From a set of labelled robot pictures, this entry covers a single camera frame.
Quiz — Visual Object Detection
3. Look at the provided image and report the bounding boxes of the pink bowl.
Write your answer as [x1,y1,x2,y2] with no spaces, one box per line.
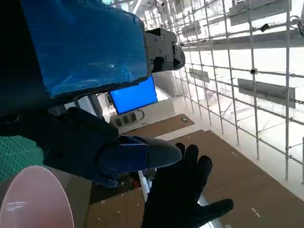
[0,165,76,228]

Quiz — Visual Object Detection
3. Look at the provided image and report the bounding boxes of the blue monitor screen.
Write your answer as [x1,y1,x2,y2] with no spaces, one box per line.
[109,75,159,115]

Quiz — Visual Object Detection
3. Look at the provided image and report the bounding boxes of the green cutting mat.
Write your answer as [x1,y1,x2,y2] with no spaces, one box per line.
[0,135,46,183]

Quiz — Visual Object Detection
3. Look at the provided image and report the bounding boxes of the small grey rectangular panel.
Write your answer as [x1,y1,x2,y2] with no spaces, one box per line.
[189,68,210,83]

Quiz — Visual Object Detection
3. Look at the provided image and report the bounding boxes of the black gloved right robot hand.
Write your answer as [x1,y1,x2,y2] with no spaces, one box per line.
[141,142,235,228]

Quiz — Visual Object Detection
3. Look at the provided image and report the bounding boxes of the white power strip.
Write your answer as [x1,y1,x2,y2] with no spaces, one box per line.
[110,110,144,128]

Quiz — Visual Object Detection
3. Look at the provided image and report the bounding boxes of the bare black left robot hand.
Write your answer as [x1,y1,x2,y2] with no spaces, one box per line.
[0,0,186,188]

